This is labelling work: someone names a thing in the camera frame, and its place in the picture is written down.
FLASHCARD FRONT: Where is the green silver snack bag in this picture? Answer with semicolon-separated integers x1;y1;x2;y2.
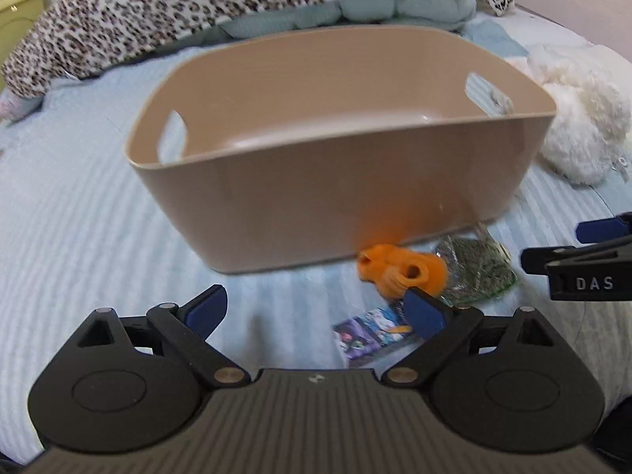
435;225;517;306

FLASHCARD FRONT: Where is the purple blue card pack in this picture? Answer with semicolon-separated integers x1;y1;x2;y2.
332;304;422;368

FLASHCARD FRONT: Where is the blue striped bed sheet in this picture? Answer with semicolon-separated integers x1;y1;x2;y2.
1;48;631;463

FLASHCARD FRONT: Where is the white fluffy plush toy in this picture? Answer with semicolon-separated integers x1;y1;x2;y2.
506;45;631;185

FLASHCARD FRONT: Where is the beige plastic storage basket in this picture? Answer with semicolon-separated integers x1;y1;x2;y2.
126;26;557;274

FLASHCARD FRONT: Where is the light green quilted comforter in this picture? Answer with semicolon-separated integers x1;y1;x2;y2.
216;0;479;41

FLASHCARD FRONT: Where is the green wooden cabinet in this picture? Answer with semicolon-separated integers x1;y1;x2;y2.
0;0;44;63

